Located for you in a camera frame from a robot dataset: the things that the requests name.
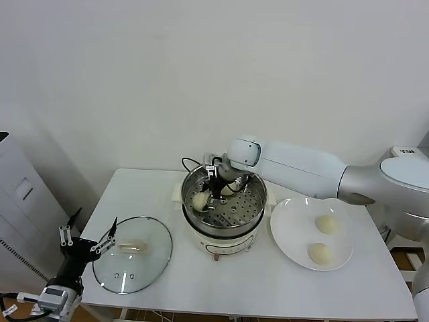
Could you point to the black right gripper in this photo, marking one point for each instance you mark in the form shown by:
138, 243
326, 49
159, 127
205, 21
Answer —
216, 188

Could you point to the grey metal cabinet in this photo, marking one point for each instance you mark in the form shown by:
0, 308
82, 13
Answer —
27, 208

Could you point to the glass pot lid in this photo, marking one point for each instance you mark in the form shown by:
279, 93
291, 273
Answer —
147, 268

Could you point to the white round plate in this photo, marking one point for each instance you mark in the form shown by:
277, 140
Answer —
295, 234

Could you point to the white steamed baozi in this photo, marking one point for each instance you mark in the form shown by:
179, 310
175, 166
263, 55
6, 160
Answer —
321, 254
228, 190
326, 224
200, 203

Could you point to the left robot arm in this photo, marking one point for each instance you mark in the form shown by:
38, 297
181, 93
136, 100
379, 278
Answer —
72, 302

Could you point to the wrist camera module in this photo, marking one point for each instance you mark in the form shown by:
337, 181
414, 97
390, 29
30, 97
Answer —
211, 161
53, 296

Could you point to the steel steamer basket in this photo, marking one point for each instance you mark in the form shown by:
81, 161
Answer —
244, 208

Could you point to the white side desk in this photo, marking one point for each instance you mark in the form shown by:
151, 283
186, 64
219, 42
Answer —
403, 151

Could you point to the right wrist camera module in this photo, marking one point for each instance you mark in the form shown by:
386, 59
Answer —
211, 161

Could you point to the cream electric cooker base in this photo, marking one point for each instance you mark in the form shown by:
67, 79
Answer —
221, 241

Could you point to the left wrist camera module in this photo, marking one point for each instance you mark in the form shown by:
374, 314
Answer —
53, 296

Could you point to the white furniture leg frame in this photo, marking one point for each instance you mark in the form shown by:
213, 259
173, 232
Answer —
414, 265

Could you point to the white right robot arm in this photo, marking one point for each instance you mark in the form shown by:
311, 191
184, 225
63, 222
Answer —
295, 164

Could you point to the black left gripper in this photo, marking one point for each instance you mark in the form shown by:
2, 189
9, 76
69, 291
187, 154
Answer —
78, 250

